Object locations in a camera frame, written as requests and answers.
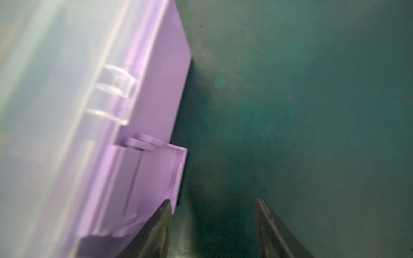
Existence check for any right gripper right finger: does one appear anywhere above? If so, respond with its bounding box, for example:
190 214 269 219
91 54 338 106
254 198 314 258

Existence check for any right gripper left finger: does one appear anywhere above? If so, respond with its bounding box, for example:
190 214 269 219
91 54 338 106
118 200 172 258

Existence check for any purple clear toolbox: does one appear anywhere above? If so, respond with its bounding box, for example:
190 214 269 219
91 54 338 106
1 1 191 258

